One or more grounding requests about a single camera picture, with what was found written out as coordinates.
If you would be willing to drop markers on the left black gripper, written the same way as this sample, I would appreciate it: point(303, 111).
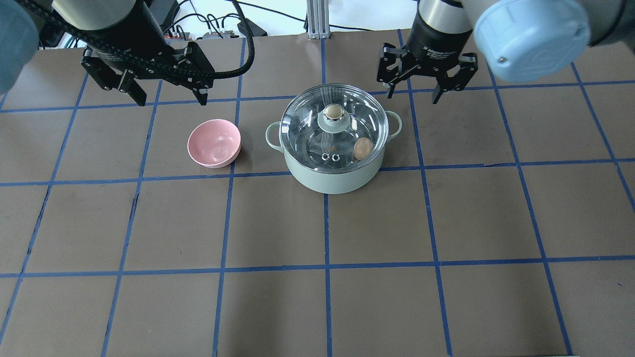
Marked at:
point(130, 30)

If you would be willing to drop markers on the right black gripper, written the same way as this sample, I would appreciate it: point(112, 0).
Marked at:
point(440, 40)

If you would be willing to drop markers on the brown egg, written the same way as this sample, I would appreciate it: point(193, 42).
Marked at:
point(362, 148)

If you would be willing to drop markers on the glass pot lid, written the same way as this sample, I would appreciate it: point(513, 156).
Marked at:
point(321, 125)

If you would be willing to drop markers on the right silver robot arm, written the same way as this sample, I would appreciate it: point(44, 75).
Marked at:
point(520, 40)

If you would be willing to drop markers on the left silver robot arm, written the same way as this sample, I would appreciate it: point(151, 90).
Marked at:
point(18, 24)

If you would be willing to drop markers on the pale green electric pot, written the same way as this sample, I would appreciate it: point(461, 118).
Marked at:
point(332, 183)

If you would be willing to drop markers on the pink bowl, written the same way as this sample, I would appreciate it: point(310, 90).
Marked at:
point(215, 143)

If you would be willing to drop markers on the black power brick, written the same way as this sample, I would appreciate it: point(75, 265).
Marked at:
point(246, 26)

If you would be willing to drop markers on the aluminium frame post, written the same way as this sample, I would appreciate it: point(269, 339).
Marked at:
point(317, 20)

